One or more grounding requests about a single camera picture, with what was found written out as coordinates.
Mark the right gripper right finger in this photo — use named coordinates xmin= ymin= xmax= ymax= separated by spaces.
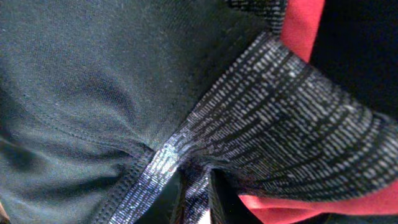
xmin=208 ymin=169 xmax=262 ymax=224

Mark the black leggings red waistband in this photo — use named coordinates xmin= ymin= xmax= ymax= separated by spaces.
xmin=1 ymin=0 xmax=397 ymax=223

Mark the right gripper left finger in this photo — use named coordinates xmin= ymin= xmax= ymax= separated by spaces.
xmin=169 ymin=167 xmax=212 ymax=224

